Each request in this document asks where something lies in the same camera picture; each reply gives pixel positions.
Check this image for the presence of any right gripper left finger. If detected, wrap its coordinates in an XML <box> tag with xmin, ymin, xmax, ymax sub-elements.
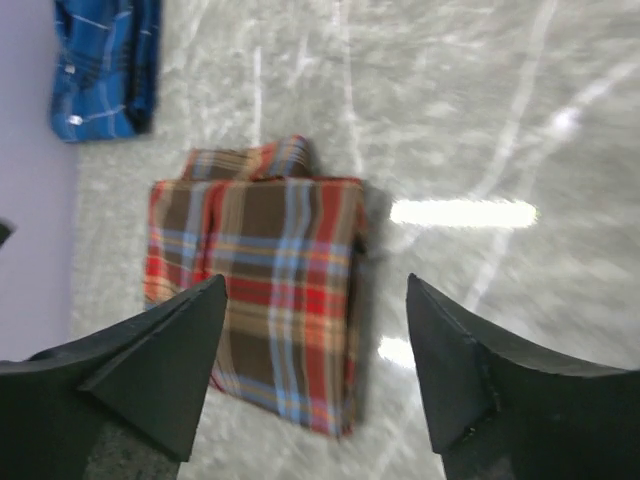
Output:
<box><xmin>1</xmin><ymin>275</ymin><xmax>227</xmax><ymax>479</ymax></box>

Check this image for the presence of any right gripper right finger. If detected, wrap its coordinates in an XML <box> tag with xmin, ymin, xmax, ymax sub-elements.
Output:
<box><xmin>406</xmin><ymin>275</ymin><xmax>639</xmax><ymax>479</ymax></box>

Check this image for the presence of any red brown plaid shirt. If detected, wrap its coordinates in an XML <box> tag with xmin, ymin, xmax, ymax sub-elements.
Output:
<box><xmin>143</xmin><ymin>135</ymin><xmax>367</xmax><ymax>437</ymax></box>

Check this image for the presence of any blue plaid shirt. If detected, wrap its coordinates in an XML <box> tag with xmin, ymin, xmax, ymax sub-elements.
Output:
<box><xmin>49</xmin><ymin>0</ymin><xmax>162</xmax><ymax>143</ymax></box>

